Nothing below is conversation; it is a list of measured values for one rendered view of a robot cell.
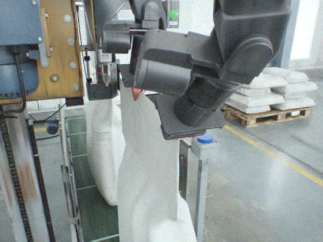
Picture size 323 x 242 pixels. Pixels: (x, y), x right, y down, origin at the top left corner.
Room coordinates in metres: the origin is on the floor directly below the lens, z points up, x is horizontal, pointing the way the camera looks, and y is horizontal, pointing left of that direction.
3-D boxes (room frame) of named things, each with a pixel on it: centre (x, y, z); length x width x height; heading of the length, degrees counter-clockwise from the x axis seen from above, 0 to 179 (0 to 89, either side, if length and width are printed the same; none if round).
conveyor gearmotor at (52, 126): (2.36, 1.03, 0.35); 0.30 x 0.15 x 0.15; 21
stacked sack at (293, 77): (3.87, -1.82, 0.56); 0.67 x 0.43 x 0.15; 21
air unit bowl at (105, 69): (0.83, 0.17, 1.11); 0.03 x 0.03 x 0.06
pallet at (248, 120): (3.73, -1.51, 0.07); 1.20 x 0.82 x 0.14; 113
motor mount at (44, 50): (0.75, 0.34, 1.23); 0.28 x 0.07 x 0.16; 21
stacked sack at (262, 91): (3.61, -1.20, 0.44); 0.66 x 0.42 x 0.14; 15
